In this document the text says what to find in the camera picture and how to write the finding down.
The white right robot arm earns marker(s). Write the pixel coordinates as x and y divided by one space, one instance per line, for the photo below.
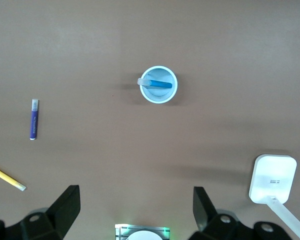
143 236

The translucent blue cup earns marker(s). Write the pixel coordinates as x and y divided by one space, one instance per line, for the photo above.
162 74

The blue marker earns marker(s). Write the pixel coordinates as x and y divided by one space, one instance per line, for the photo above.
160 84

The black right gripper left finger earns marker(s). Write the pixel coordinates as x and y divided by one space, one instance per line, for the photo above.
52 220

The yellow marker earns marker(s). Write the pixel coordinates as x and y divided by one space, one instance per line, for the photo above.
5 177

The purple marker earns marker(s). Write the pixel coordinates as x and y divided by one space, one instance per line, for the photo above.
34 122

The brown table cover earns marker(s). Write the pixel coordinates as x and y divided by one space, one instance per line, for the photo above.
115 140

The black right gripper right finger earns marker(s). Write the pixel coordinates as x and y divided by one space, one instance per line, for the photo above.
220 227

